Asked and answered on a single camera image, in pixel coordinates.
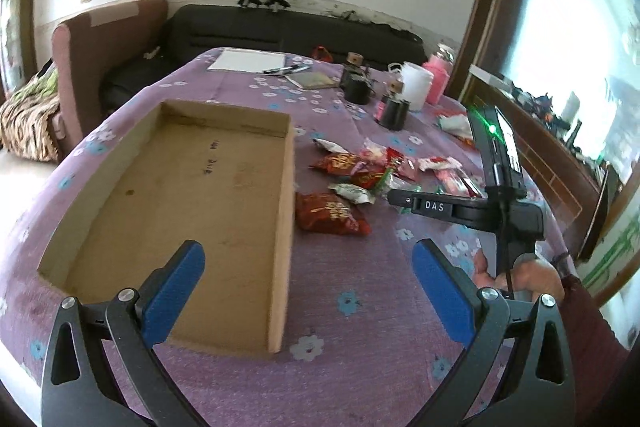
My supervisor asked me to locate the small red candy packet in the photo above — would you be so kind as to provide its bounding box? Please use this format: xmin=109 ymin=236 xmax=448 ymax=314
xmin=386 ymin=147 xmax=419 ymax=182

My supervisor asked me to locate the black marker pen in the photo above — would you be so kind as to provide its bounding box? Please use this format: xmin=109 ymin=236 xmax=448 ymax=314
xmin=262 ymin=64 xmax=310 ymax=76

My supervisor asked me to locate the olive notebook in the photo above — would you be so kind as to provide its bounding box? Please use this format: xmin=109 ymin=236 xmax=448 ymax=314
xmin=285 ymin=72 xmax=340 ymax=90

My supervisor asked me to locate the right hand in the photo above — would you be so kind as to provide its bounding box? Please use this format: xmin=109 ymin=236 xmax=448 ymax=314
xmin=473 ymin=251 xmax=565 ymax=303

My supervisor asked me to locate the purple floral tablecloth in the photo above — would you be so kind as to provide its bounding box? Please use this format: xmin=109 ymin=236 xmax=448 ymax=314
xmin=1 ymin=51 xmax=480 ymax=426

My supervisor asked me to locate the clear green snack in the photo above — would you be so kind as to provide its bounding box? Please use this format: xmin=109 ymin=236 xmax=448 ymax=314
xmin=371 ymin=162 xmax=408 ymax=196

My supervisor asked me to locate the pink bear snack packet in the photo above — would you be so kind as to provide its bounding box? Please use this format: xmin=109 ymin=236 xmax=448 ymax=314
xmin=435 ymin=169 xmax=484 ymax=198

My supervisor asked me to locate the red gold snack packet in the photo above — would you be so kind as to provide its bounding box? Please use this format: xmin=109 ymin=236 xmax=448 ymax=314
xmin=309 ymin=153 xmax=386 ymax=190

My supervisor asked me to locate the black holder with cork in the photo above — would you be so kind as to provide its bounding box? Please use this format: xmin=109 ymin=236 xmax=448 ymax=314
xmin=338 ymin=52 xmax=372 ymax=105
xmin=375 ymin=80 xmax=410 ymax=131

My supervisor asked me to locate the shallow cardboard tray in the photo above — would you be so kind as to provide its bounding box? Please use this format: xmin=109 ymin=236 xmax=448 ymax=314
xmin=38 ymin=101 xmax=294 ymax=357

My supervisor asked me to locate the white red snack packet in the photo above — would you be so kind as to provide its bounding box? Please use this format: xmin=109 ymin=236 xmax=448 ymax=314
xmin=418 ymin=156 xmax=462 ymax=171

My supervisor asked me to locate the green white candy packet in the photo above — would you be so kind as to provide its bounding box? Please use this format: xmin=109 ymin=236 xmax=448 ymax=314
xmin=328 ymin=183 xmax=375 ymax=205

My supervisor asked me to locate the white plastic jar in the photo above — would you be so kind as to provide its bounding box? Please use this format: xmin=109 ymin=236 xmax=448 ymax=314
xmin=387 ymin=62 xmax=434 ymax=113

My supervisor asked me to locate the white paper sheet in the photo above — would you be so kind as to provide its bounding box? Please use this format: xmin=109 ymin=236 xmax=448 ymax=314
xmin=208 ymin=48 xmax=286 ymax=74

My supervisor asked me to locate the pink sleeved water bottle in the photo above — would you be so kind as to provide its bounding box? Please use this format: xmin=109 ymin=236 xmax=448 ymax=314
xmin=423 ymin=43 xmax=454 ymax=105

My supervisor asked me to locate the black sofa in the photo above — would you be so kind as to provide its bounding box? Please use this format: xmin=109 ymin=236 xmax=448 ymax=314
xmin=100 ymin=4 xmax=426 ymax=114

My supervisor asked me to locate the phone on gripper mount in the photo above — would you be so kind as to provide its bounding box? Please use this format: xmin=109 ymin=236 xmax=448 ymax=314
xmin=468 ymin=105 xmax=527 ymax=199

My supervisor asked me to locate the large red snack bag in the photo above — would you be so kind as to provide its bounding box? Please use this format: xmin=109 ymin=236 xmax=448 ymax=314
xmin=295 ymin=193 xmax=371 ymax=236

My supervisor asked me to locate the brown armchair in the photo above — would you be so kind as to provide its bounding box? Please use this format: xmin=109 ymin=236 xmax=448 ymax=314
xmin=51 ymin=0 xmax=168 ymax=157

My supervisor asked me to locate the crumpled white cloth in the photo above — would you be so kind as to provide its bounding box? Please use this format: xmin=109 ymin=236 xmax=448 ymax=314
xmin=437 ymin=113 xmax=473 ymax=142

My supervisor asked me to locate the tiger print blanket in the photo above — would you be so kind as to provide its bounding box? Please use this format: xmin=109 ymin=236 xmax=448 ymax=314
xmin=1 ymin=60 xmax=60 ymax=162

